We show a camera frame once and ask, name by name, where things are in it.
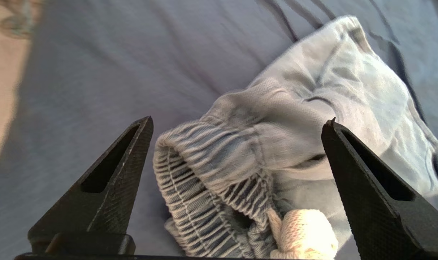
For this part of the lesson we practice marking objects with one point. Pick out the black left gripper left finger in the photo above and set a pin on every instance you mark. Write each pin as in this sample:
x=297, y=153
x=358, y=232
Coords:
x=110, y=195

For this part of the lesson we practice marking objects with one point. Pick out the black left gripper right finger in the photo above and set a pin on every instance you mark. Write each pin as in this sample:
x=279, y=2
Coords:
x=377, y=202

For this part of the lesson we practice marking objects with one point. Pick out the blue bed sheet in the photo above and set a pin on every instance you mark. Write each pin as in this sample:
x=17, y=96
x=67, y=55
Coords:
x=132, y=72

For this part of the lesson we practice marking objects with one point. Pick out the patterned slippers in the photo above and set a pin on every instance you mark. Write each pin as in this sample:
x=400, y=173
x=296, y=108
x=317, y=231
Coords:
x=20, y=18

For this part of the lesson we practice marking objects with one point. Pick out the light blue denim shorts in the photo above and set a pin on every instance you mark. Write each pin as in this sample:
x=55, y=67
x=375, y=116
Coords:
x=312, y=126

